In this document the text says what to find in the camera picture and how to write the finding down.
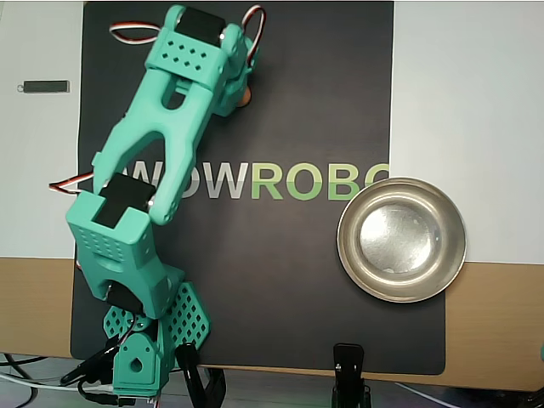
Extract teal gripper with motor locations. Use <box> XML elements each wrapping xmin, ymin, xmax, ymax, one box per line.
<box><xmin>216</xmin><ymin>61</ymin><xmax>255</xmax><ymax>116</ymax></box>

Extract metal bowl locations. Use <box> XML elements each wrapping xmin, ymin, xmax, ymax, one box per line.
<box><xmin>337</xmin><ymin>177</ymin><xmax>468</xmax><ymax>303</ymax></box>

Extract black mat with WOWROBO print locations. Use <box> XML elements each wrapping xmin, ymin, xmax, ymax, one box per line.
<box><xmin>70</xmin><ymin>1</ymin><xmax>447</xmax><ymax>376</ymax></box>

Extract black USB stick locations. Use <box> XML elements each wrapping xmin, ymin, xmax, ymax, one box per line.
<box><xmin>16</xmin><ymin>79</ymin><xmax>71</xmax><ymax>95</ymax></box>

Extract white paper sheet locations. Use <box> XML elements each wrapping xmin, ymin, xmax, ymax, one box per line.
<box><xmin>388</xmin><ymin>0</ymin><xmax>544</xmax><ymax>267</ymax></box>
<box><xmin>0</xmin><ymin>0</ymin><xmax>84</xmax><ymax>259</ymax></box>

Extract black table clamp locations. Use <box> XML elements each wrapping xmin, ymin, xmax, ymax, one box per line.
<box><xmin>60</xmin><ymin>344</ymin><xmax>116</xmax><ymax>386</ymax></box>
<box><xmin>173</xmin><ymin>343</ymin><xmax>229</xmax><ymax>408</ymax></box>

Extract black clamp, right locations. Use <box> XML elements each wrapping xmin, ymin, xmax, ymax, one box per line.
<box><xmin>331</xmin><ymin>343</ymin><xmax>371</xmax><ymax>408</ymax></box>

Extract red white black gripper wire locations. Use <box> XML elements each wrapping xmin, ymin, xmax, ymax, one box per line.
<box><xmin>241</xmin><ymin>4</ymin><xmax>267</xmax><ymax>65</ymax></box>

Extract red white black wrist wire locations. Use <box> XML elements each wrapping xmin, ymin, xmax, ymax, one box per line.
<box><xmin>109</xmin><ymin>23</ymin><xmax>162</xmax><ymax>44</ymax></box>

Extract red white black shoulder wire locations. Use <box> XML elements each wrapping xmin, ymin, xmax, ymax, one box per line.
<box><xmin>48</xmin><ymin>171</ymin><xmax>95</xmax><ymax>196</ymax></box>

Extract black floor cable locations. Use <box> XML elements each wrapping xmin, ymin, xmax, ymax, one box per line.
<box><xmin>0</xmin><ymin>351</ymin><xmax>50</xmax><ymax>371</ymax></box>

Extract white cable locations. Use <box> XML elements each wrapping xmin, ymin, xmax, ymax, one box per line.
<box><xmin>0</xmin><ymin>372</ymin><xmax>114</xmax><ymax>394</ymax></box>

